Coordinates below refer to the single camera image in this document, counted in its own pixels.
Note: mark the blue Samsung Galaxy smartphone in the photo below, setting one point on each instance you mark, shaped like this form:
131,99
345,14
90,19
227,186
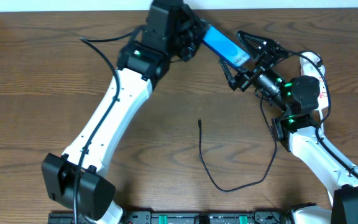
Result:
231,53

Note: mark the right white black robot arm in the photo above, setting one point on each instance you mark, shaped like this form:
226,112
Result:
296,83

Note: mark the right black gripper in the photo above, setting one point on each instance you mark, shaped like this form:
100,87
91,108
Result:
253,68

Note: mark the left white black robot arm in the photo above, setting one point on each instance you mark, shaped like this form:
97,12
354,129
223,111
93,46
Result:
76,179

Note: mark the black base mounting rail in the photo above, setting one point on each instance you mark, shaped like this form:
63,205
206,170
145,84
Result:
262,216

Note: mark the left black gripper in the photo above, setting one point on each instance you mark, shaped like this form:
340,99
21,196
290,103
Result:
189,35

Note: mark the white USB charger plug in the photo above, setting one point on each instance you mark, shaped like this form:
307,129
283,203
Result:
307,68

